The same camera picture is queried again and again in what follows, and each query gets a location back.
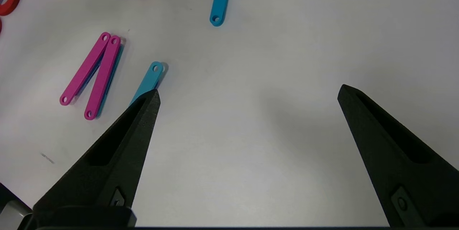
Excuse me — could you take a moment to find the long pink bar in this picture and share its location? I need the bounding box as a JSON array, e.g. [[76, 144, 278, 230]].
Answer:
[[84, 35, 124, 121], [59, 32, 112, 107]]

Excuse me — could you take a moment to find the grey black robot chassis corner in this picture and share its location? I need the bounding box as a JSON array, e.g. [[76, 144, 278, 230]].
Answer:
[[0, 183, 33, 230]]

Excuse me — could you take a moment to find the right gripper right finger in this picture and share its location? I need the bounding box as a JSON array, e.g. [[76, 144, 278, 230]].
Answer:
[[337, 84, 459, 230]]

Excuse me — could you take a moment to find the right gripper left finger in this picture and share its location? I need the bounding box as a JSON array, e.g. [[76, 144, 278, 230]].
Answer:
[[32, 89, 161, 227]]

